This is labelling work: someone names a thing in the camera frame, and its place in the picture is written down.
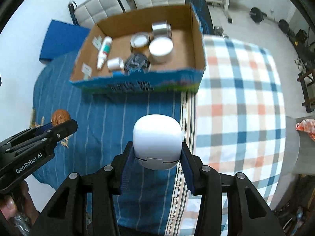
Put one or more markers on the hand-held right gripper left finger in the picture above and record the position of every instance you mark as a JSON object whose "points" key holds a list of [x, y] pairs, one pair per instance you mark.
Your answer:
{"points": [[128, 167]]}

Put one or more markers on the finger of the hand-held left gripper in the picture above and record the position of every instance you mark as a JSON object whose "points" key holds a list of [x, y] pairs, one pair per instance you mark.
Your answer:
{"points": [[41, 128], [65, 129]]}

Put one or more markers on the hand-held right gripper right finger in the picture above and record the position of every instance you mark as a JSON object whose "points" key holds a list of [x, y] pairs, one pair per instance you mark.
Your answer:
{"points": [[188, 174]]}

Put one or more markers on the brown walnut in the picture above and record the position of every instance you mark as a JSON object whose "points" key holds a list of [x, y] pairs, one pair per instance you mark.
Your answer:
{"points": [[60, 118]]}

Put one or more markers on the white earbud case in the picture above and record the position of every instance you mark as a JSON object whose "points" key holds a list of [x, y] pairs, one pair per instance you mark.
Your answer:
{"points": [[157, 140]]}

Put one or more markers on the small white cap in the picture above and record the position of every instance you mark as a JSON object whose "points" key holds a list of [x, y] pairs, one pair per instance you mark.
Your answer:
{"points": [[115, 64]]}

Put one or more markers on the white spray bottle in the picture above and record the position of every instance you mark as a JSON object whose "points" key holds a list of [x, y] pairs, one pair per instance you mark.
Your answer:
{"points": [[104, 51]]}

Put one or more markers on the black round compact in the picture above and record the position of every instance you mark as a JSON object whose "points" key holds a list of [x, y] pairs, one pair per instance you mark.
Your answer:
{"points": [[136, 63]]}

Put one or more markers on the cardboard box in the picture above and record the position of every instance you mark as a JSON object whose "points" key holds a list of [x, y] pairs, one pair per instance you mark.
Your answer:
{"points": [[182, 61]]}

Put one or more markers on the shallow silver tin lid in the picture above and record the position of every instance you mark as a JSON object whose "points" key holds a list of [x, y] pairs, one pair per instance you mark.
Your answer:
{"points": [[139, 40]]}

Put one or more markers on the white round jar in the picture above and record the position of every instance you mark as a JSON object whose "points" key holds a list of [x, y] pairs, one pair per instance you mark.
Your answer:
{"points": [[161, 48]]}

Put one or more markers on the steel round tin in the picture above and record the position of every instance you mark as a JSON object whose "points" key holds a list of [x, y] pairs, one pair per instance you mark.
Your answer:
{"points": [[161, 29]]}

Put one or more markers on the person's left hand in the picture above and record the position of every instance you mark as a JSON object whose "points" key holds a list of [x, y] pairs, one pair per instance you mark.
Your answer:
{"points": [[8, 205]]}

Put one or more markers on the blue striped blanket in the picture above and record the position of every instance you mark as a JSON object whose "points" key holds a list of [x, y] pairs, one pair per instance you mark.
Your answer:
{"points": [[98, 118]]}

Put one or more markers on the blue foam cushion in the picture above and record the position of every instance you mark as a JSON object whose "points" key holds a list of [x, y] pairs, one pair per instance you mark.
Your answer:
{"points": [[61, 40]]}

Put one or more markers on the plaid bed sheet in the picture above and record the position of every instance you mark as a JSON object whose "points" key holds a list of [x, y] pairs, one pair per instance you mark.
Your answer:
{"points": [[233, 91]]}

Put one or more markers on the black rod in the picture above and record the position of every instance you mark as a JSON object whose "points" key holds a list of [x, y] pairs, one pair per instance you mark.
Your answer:
{"points": [[73, 12]]}

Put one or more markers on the orange floral cloth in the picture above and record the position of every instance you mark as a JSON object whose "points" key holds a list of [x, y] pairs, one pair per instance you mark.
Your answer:
{"points": [[306, 127]]}

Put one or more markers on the chrome dumbbell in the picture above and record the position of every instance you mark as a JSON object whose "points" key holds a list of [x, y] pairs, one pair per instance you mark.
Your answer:
{"points": [[219, 30]]}

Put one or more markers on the dark wooden chair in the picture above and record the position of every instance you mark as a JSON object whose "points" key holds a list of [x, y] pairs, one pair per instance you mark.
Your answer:
{"points": [[307, 86]]}

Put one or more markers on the white shoe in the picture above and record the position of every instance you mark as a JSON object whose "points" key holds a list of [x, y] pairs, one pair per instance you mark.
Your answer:
{"points": [[299, 64]]}

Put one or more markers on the short barbell with plates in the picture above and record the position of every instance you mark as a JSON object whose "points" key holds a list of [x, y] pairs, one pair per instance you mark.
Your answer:
{"points": [[257, 14]]}

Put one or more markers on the white weight bench rack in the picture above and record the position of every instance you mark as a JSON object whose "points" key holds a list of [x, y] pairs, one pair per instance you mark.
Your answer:
{"points": [[226, 2]]}

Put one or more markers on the black box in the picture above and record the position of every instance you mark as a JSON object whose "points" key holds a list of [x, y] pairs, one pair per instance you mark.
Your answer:
{"points": [[300, 36]]}

